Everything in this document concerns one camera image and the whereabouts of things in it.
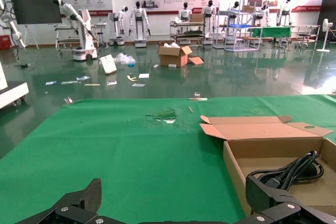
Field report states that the white humanoid robot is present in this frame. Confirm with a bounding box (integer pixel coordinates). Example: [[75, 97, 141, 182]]
[[228, 0, 242, 25], [257, 3, 271, 27], [128, 0, 152, 48], [201, 0, 217, 45], [177, 2, 193, 23], [108, 5, 129, 46], [276, 0, 292, 27]]

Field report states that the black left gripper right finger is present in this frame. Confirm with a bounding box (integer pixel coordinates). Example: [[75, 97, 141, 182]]
[[235, 175, 336, 224]]

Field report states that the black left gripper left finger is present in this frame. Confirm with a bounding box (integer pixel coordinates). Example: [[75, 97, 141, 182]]
[[15, 178, 113, 224]]

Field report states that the white standing fan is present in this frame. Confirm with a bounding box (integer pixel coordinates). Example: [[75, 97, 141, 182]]
[[316, 18, 335, 53]]

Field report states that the metal trolley table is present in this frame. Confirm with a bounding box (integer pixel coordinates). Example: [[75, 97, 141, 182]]
[[170, 20, 206, 46]]

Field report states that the white jointed robot arm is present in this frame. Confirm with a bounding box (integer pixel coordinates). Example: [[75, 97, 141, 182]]
[[0, 1, 27, 49]]

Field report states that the open cardboard box on floor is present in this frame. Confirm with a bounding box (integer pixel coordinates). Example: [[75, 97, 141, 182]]
[[157, 45, 194, 68]]

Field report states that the empty-lidded brown cardboard box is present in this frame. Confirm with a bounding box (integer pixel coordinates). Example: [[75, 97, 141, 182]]
[[199, 115, 336, 217]]

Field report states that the table with green cover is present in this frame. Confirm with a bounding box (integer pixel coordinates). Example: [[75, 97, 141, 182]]
[[250, 26, 292, 47]]

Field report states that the metal shelf rack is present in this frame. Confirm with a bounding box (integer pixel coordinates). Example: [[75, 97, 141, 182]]
[[212, 5, 263, 52]]

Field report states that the white foam box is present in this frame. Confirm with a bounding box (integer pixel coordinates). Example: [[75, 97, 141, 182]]
[[99, 54, 118, 74]]

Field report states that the black power cable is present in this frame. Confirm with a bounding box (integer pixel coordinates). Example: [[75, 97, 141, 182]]
[[246, 150, 325, 190]]

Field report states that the white machine base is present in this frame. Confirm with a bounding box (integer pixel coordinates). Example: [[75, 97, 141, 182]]
[[0, 61, 29, 110]]

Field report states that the green table cloth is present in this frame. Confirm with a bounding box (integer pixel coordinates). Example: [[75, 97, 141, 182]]
[[0, 94, 336, 224]]

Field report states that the clear plastic bag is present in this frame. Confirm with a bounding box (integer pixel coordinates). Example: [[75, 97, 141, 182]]
[[113, 52, 137, 66]]

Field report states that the black screen on stand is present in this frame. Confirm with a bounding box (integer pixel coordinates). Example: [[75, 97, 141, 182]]
[[9, 0, 63, 49]]

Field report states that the flat cardboard piece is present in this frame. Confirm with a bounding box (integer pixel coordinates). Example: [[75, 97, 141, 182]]
[[187, 56, 205, 66]]

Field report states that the black wall panel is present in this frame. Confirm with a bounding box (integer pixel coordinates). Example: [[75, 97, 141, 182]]
[[316, 0, 336, 41]]

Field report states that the red box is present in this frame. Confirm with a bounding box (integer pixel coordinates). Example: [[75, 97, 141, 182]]
[[0, 35, 13, 50]]

